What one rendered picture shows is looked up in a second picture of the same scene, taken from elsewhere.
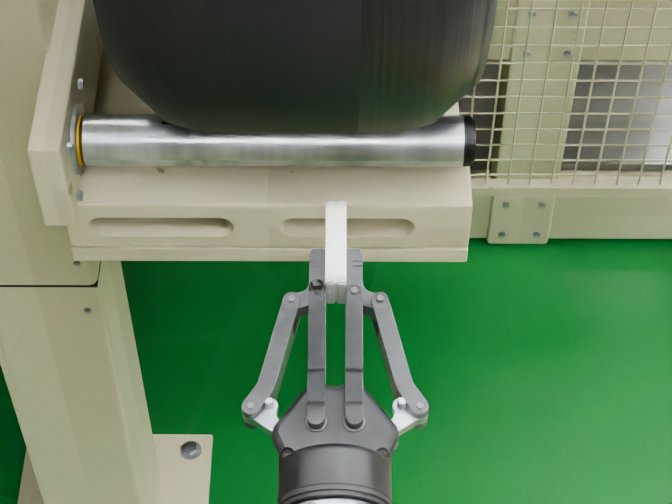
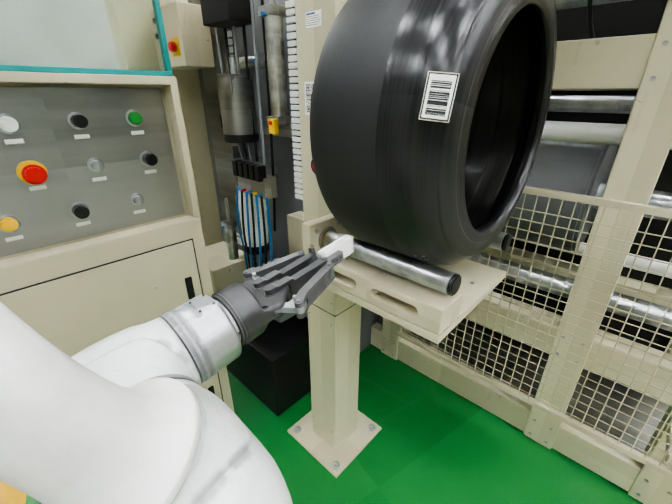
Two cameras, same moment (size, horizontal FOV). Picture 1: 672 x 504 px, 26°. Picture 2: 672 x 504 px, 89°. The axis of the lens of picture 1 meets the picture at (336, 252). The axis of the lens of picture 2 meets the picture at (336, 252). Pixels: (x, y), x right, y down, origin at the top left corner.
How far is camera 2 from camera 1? 0.74 m
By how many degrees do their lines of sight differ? 42
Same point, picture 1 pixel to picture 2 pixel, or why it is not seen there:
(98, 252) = not seen: hidden behind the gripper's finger
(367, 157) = (408, 272)
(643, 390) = not seen: outside the picture
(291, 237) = (373, 298)
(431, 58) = (404, 175)
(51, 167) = (306, 232)
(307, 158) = (387, 265)
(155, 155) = not seen: hidden behind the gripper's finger
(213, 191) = (355, 269)
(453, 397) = (475, 477)
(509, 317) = (517, 465)
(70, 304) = (327, 320)
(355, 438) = (262, 298)
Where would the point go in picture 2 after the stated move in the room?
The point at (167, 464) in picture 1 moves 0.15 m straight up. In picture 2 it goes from (361, 426) to (363, 399)
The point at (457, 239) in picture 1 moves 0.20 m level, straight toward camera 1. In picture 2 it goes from (434, 328) to (358, 378)
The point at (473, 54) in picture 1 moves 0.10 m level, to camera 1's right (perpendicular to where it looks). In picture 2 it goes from (432, 190) to (501, 204)
